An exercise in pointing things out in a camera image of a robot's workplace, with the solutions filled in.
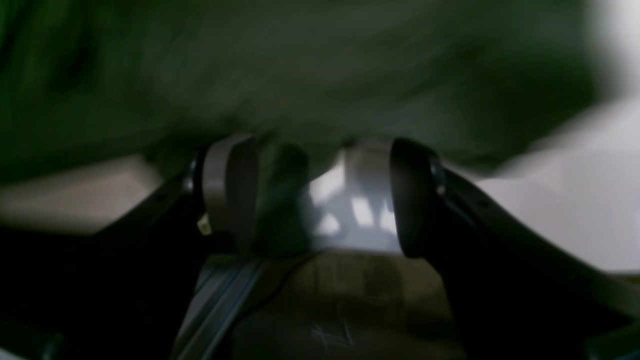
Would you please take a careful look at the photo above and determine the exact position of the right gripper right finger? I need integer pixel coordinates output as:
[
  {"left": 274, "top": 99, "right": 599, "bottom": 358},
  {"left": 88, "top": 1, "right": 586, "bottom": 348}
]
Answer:
[{"left": 390, "top": 137, "right": 447, "bottom": 259}]

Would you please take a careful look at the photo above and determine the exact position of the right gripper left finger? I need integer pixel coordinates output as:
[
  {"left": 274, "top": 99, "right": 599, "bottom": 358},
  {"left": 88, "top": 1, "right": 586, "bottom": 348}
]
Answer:
[{"left": 187, "top": 133, "right": 259, "bottom": 251}]

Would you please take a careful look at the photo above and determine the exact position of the dark green t-shirt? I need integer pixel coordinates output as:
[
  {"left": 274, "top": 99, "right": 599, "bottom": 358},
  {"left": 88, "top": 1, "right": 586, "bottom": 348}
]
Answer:
[{"left": 1, "top": 0, "right": 598, "bottom": 189}]

